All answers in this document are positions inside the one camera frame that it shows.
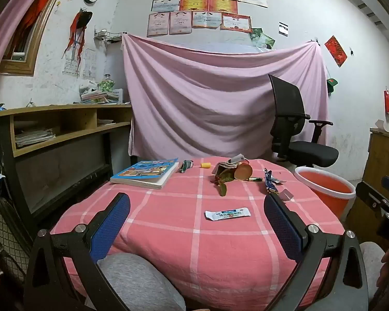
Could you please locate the white paper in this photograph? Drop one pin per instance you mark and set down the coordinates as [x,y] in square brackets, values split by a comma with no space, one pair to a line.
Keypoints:
[236,159]

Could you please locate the pink checkered tablecloth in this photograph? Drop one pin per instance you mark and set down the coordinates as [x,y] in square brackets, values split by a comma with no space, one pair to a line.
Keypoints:
[214,239]

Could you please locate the wooden window frame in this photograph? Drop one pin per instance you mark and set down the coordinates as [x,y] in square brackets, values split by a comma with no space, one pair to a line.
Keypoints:
[40,39]

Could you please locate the wooden cabinet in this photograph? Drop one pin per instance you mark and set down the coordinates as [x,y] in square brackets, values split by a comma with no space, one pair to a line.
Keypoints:
[382,158]

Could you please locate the pink hanging sheet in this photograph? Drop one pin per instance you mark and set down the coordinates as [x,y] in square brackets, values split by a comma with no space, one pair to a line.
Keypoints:
[197,97]

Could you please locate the person's left leg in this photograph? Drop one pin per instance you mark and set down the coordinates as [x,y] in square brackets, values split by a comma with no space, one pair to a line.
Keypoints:
[139,281]

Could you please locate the small pile of papers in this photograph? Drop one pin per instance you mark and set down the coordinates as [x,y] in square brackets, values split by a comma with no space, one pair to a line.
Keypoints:
[104,122]

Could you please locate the black office chair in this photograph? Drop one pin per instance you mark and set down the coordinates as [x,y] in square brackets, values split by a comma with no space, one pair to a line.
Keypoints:
[311,152]

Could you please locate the white box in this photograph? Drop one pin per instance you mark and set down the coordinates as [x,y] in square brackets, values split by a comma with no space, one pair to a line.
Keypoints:
[118,94]

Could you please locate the leafy plant sprig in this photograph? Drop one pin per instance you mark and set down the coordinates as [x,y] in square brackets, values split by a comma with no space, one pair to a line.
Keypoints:
[223,188]

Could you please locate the white plastic bag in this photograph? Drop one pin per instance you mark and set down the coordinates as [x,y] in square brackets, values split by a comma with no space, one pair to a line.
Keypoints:
[87,88]

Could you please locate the brown checkered bag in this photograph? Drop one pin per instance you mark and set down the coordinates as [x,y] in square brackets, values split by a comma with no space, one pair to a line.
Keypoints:
[6,233]

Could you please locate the green wall photos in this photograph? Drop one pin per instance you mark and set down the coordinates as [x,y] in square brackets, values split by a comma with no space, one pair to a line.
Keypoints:
[262,39]

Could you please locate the red diamond wall poster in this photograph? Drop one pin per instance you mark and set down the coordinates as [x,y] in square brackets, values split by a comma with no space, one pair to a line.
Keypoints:
[336,51]

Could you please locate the green cap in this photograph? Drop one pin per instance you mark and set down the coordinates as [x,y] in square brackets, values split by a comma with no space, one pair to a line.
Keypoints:
[332,84]

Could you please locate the red hanging ornament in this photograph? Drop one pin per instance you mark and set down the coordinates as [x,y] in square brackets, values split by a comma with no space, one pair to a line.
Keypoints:
[388,100]

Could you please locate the pink curtain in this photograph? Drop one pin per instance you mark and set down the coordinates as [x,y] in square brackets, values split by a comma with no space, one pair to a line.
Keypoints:
[6,22]

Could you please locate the small yellow cap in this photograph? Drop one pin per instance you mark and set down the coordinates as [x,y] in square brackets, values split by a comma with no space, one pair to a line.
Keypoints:
[206,164]

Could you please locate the black and white card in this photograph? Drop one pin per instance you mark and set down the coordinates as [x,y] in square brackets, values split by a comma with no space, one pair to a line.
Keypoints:
[283,28]

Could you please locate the large pile of papers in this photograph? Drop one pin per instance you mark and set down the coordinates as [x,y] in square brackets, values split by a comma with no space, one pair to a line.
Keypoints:
[34,137]

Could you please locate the stack of books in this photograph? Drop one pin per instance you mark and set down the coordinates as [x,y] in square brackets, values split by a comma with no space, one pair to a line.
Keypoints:
[99,98]

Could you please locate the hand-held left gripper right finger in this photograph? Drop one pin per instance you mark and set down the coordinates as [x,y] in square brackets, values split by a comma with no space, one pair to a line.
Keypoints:
[280,223]

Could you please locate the person's right hand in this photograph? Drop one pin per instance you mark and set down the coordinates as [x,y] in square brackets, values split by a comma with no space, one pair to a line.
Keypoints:
[385,267]

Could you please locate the blue wrapper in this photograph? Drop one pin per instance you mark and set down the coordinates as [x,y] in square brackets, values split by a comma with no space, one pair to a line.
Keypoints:
[269,181]

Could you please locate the paper wall calendar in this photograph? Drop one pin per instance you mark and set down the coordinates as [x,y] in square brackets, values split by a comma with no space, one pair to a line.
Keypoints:
[89,63]

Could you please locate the blue illustrated book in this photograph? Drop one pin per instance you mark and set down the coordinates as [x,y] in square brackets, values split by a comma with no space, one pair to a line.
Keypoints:
[146,171]

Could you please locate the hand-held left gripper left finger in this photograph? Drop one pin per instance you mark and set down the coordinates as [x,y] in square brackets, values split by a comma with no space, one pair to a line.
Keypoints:
[112,223]

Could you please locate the glass jar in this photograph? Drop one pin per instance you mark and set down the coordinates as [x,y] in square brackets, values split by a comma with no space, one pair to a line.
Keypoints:
[106,84]

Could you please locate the white snack wrapper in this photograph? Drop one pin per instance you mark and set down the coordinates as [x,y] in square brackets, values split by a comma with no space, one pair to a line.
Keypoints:
[227,214]

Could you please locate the wooden desk with shelf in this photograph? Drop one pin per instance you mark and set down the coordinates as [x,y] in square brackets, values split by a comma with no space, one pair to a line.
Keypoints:
[52,110]

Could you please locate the orange bucket with white rim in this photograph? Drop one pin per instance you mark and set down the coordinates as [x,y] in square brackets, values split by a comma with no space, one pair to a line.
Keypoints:
[324,184]

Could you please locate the group of wall certificates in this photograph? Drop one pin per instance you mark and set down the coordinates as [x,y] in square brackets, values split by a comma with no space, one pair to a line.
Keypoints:
[194,6]

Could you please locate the red tassel wall decoration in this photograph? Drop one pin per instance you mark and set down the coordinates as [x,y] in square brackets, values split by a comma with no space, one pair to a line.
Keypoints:
[77,29]

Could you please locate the green battery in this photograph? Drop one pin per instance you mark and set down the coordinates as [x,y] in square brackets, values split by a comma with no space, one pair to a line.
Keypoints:
[255,178]

